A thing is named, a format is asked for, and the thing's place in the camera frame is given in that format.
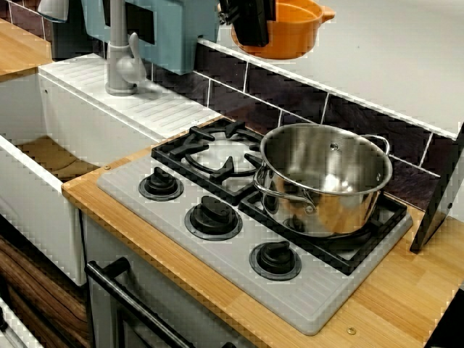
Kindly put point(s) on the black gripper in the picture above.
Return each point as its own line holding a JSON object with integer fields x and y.
{"x": 226, "y": 14}

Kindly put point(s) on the orange plastic pot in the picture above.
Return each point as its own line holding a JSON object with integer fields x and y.
{"x": 290, "y": 40}

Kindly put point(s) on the teal blue box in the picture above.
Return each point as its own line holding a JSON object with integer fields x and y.
{"x": 174, "y": 32}

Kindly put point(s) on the grey faucet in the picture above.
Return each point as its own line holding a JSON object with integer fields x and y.
{"x": 117, "y": 54}

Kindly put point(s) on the black burner grate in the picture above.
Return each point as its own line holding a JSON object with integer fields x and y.
{"x": 326, "y": 257}
{"x": 217, "y": 177}

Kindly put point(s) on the black stove knob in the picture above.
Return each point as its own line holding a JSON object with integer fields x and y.
{"x": 275, "y": 259}
{"x": 161, "y": 183}
{"x": 214, "y": 217}

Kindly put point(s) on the stainless steel pot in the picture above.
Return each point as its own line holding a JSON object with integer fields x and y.
{"x": 326, "y": 206}

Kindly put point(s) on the white sink basin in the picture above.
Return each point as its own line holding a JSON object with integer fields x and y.
{"x": 90, "y": 119}

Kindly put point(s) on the grey stove top panel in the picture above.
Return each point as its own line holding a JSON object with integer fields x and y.
{"x": 224, "y": 255}

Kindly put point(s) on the dark panel board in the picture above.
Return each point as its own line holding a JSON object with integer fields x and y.
{"x": 435, "y": 203}

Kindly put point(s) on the grey oven door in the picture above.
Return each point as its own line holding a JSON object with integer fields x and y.
{"x": 170, "y": 293}

